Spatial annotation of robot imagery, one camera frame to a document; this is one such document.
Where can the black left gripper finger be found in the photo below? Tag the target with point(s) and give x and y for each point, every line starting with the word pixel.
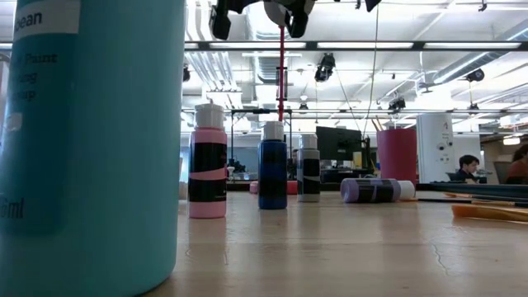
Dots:
pixel 298 22
pixel 220 22

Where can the thin dark paintbrush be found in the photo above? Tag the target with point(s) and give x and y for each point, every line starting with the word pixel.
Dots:
pixel 441 201
pixel 380 123

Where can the thin brown paintbrush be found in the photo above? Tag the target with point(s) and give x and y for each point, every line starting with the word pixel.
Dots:
pixel 376 125
pixel 474 194

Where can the teal large paint bottle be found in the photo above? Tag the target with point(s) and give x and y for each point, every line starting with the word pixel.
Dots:
pixel 103 144

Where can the purple small paint bottle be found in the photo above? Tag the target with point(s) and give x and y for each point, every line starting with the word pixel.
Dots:
pixel 348 189

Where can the pink small paint bottle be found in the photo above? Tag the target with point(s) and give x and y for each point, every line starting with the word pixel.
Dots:
pixel 207 136

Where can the grey small paint bottle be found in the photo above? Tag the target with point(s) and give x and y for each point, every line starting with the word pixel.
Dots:
pixel 308 154

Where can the blue small paint bottle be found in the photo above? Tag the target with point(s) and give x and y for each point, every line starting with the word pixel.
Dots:
pixel 272 165

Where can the red desk lamp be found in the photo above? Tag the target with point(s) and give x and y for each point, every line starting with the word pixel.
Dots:
pixel 281 62

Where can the black ceiling spotlight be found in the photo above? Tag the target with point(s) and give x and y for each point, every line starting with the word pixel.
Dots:
pixel 475 75
pixel 186 74
pixel 397 104
pixel 325 66

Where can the black overhead crossbar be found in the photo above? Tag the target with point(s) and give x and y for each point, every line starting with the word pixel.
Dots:
pixel 416 45

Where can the black computer monitor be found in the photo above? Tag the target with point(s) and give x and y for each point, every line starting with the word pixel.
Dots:
pixel 338 144

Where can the red plastic cup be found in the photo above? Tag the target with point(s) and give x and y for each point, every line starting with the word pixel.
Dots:
pixel 396 154

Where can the white round column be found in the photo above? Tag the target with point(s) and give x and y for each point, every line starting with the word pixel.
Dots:
pixel 435 146

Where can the person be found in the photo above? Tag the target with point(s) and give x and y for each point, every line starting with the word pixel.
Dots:
pixel 468 163
pixel 517 169

